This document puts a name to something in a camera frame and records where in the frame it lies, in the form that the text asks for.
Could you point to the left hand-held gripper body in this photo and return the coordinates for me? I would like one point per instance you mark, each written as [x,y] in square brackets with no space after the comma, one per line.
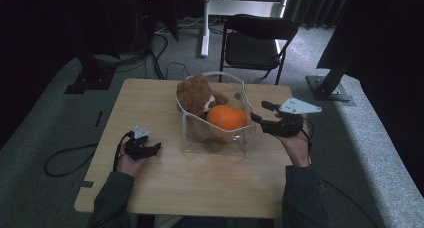
[135,149]

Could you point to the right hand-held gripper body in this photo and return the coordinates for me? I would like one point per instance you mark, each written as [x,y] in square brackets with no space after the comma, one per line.
[288,126]

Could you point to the clear plastic container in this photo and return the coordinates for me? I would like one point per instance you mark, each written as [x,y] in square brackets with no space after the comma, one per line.
[243,144]

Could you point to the orange plush toy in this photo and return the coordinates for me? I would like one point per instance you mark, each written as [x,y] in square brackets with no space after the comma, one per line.
[226,118]

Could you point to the brown teddy bear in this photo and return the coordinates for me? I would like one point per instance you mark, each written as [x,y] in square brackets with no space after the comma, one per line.
[193,94]

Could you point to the person's left hand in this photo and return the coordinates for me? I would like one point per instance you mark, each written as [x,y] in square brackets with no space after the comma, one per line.
[128,166]

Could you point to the person's right hand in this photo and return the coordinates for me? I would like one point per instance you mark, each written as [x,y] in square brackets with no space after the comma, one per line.
[298,148]

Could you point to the black strip on floor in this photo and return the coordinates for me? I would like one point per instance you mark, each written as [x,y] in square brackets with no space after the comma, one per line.
[99,119]

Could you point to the black folding chair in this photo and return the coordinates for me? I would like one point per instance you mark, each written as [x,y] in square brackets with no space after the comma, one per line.
[253,51]

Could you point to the black stand base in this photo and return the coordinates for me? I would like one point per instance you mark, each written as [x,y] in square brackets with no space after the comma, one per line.
[90,81]

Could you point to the grey curtain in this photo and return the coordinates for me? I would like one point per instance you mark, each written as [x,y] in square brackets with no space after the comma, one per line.
[316,4]

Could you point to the metal stand with base plate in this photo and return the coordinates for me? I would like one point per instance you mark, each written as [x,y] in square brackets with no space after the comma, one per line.
[328,88]

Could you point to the white desk frame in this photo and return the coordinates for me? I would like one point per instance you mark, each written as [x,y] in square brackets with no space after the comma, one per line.
[233,8]

